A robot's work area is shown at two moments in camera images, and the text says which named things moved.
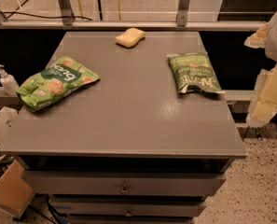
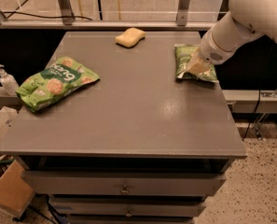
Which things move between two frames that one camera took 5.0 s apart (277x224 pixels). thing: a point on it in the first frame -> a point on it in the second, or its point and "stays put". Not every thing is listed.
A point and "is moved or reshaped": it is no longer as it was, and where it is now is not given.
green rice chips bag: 52,84 stays put
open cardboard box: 9,189 stays put
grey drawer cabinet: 131,147 stays put
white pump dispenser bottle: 8,82 stays put
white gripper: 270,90 -> 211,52
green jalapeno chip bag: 194,70 is moved or reshaped
